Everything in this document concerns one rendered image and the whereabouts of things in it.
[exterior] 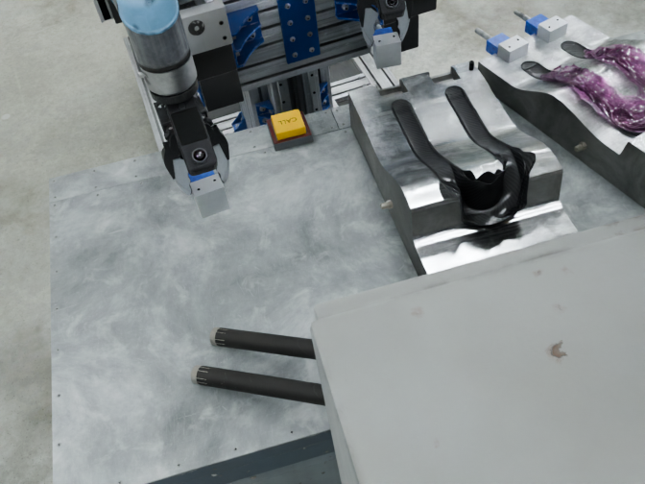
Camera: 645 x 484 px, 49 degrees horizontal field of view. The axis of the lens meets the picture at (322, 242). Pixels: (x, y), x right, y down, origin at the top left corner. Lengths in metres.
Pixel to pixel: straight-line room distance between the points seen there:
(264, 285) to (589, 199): 0.60
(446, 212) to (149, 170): 0.63
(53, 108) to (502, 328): 2.89
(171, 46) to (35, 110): 2.20
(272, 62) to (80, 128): 1.37
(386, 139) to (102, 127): 1.82
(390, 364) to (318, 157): 1.09
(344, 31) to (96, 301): 0.91
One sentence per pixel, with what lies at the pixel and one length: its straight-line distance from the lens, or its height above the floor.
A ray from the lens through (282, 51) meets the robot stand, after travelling 1.77.
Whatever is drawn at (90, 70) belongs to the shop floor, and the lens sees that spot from 3.29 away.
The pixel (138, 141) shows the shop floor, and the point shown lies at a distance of 2.84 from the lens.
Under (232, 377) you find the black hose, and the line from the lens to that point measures 1.09.
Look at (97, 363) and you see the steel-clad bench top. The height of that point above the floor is 0.80.
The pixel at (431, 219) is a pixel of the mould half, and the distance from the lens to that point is 1.16.
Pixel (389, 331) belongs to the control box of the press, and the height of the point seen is 1.47.
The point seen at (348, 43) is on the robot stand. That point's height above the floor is 0.73.
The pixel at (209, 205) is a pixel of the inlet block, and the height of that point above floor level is 0.93.
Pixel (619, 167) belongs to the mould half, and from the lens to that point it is 1.36.
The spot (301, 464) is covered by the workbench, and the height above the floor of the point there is 0.65.
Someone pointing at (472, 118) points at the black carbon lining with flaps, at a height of 0.88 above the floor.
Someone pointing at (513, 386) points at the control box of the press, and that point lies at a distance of 0.35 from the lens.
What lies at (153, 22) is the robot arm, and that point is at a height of 1.27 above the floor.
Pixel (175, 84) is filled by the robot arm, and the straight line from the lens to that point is 1.04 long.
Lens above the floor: 1.77
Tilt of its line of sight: 50 degrees down
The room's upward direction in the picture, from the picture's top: 9 degrees counter-clockwise
